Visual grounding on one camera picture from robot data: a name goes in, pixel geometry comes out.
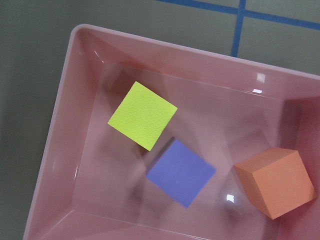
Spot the yellow foam block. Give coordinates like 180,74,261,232
107,81,178,151

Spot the purple foam block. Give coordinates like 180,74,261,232
146,137,216,208

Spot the orange foam block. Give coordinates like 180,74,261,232
234,147,317,220

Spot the pink plastic bin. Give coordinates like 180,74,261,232
23,24,320,240

